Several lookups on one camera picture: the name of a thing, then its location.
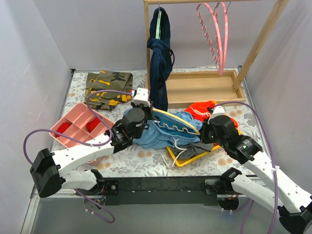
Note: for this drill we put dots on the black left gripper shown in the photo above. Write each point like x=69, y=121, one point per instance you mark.
x=148, y=111

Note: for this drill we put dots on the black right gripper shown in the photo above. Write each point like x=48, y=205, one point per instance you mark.
x=204, y=133

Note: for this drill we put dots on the yellow hanger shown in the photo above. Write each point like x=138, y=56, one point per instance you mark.
x=190, y=128

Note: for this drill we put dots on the light blue shorts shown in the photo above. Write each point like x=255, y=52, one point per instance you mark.
x=166, y=133

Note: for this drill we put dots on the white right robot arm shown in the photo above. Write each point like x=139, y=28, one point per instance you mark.
x=280, y=195

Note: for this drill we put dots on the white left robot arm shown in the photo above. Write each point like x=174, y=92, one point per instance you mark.
x=54, y=171

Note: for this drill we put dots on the grey shorts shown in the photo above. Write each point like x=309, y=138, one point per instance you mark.
x=194, y=149

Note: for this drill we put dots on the orange shorts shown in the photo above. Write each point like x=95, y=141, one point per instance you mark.
x=201, y=110

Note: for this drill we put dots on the camouflage shorts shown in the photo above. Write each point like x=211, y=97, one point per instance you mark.
x=108, y=89

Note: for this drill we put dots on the navy blue shorts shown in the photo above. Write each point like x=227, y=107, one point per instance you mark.
x=162, y=60

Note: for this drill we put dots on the pink hanger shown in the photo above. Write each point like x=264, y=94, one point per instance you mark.
x=213, y=39
x=222, y=34

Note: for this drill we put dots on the green hanger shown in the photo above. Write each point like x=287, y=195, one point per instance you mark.
x=158, y=24

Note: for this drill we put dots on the yellow plastic tray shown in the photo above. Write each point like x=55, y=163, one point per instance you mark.
x=176, y=151

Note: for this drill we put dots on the wooden clothes rack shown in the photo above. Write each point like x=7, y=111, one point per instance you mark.
x=185, y=88

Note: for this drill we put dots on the red cloth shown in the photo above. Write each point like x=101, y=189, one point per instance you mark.
x=62, y=128
x=90, y=126

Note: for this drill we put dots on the pink divided tray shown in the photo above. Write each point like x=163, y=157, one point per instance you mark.
x=78, y=116

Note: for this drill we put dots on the black base bar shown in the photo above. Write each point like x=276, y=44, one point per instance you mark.
x=164, y=190

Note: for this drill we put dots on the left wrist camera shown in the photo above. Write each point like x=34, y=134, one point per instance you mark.
x=141, y=96

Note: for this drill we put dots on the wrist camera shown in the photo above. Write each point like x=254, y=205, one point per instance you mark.
x=217, y=111
x=141, y=96

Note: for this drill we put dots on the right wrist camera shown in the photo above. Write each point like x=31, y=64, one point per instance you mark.
x=217, y=111

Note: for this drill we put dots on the aluminium frame rail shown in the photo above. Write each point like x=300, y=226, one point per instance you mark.
x=62, y=213

